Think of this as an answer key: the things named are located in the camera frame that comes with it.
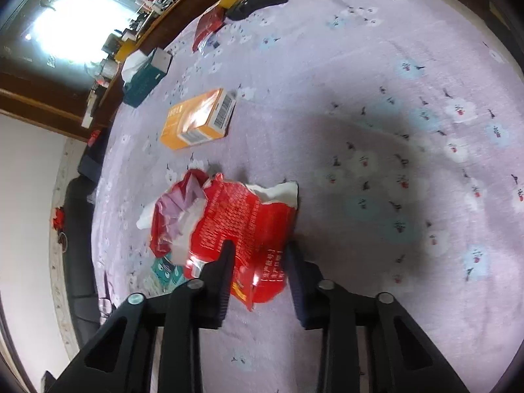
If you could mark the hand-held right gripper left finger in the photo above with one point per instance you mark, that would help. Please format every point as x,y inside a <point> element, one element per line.
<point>219,286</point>

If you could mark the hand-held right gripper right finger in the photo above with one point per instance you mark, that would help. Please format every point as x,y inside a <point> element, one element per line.
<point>301,294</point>

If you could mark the teal patterned packet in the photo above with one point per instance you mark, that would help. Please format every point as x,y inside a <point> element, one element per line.
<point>168,272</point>

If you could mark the red foil snack wrapper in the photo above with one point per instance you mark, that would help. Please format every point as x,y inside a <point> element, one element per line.
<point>245,221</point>

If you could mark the orange cardboard box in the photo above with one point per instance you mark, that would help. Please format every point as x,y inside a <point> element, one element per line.
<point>192,118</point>

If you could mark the red paper decoration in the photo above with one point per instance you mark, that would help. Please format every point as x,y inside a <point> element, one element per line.
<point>58,217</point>

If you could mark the dark bag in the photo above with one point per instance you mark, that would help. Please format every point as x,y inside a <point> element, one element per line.
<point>92,159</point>

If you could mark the teal tissue box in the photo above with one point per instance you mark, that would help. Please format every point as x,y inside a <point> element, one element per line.
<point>147,80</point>

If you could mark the dark red packet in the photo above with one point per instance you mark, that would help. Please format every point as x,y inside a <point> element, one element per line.
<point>208,24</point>

